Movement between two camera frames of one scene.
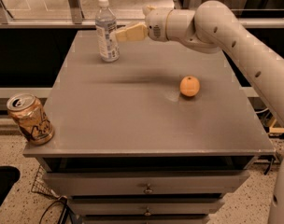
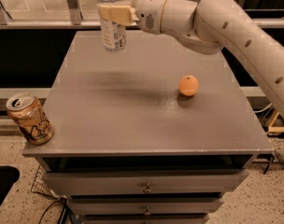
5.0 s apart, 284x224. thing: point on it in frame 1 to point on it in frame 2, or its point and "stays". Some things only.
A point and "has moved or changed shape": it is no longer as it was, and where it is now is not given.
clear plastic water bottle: x=107 y=33 has moved or changed shape
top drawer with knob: x=149 y=182 stays
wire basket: x=39 y=185 stays
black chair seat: x=4 y=177 stays
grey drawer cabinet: x=160 y=135 stays
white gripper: x=156 y=24 to x=149 y=11
